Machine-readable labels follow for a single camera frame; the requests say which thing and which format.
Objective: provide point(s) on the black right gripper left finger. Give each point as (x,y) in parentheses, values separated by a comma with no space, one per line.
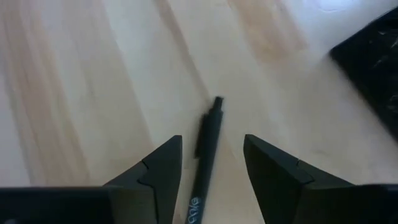
(161,174)

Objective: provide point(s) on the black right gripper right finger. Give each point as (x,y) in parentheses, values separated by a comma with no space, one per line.
(280,186)

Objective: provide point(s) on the black ballpoint pen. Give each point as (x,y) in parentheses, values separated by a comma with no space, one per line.
(206,149)

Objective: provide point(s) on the black mesh desk organizer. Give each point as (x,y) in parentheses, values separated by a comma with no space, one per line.
(373,68)

